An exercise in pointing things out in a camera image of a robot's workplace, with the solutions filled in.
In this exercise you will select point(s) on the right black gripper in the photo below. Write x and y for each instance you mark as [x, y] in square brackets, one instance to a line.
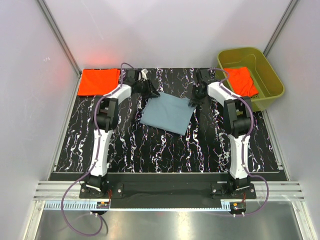
[195, 88]

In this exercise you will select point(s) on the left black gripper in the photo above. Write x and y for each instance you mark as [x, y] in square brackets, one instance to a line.
[153, 93]

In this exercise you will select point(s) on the grey-blue t-shirt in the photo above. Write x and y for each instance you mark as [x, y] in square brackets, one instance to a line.
[168, 112]

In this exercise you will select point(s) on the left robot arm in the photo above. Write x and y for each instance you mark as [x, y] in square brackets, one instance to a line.
[105, 121]

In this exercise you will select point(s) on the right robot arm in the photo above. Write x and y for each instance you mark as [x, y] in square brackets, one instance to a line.
[238, 124]

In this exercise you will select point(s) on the orange t-shirt in bin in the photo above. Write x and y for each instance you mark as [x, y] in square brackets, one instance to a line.
[242, 82]

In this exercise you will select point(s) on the black marbled table mat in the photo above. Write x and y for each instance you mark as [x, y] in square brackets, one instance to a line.
[138, 148]

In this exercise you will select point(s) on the folded orange t-shirt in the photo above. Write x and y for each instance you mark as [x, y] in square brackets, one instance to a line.
[98, 82]

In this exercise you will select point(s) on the olive green plastic bin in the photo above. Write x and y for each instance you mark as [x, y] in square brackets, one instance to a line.
[265, 79]

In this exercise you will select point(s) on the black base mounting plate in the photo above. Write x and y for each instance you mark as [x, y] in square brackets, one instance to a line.
[144, 191]

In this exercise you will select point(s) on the left orange connector box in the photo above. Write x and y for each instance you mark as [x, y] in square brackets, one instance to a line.
[103, 204]

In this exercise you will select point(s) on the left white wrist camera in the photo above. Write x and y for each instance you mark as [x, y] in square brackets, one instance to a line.
[143, 75]

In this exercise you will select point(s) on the left aluminium corner post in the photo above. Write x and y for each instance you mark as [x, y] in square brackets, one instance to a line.
[44, 8]

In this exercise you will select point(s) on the aluminium corner post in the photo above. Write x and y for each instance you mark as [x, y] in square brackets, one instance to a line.
[280, 26]
[44, 8]

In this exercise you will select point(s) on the right aluminium corner post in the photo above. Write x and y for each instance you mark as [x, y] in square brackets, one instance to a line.
[280, 26]

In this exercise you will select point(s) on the aluminium frame rail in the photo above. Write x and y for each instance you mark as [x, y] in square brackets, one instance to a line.
[58, 195]

